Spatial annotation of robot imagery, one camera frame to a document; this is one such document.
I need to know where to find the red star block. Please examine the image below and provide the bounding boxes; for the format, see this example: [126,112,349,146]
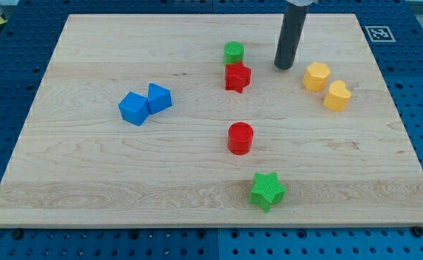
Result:
[224,61,252,93]

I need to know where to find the green star block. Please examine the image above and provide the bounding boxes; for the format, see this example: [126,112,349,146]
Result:
[248,172,287,213]

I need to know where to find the red cylinder block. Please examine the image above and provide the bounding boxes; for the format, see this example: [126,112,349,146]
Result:
[227,121,254,155]

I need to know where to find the light wooden board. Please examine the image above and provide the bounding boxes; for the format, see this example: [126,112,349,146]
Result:
[0,14,423,229]

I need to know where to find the blue pyramid-like block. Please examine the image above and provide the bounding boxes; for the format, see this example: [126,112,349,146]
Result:
[147,83,173,114]

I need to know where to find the blue cube block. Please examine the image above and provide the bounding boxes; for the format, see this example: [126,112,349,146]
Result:
[118,92,149,126]

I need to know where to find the green cylinder block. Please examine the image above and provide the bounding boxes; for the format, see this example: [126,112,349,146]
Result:
[223,41,245,64]

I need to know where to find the yellow hexagon block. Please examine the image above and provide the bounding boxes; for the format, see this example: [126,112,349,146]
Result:
[302,62,331,92]

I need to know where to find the yellow heart block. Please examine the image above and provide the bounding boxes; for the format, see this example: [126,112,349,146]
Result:
[323,80,352,112]

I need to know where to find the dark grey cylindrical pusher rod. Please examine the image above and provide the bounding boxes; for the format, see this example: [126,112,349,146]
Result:
[274,0,313,70]

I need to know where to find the white fiducial marker tag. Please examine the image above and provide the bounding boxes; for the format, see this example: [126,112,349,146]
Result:
[365,25,396,43]

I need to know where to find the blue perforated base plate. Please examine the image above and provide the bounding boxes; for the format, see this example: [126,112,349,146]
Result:
[0,1,423,259]

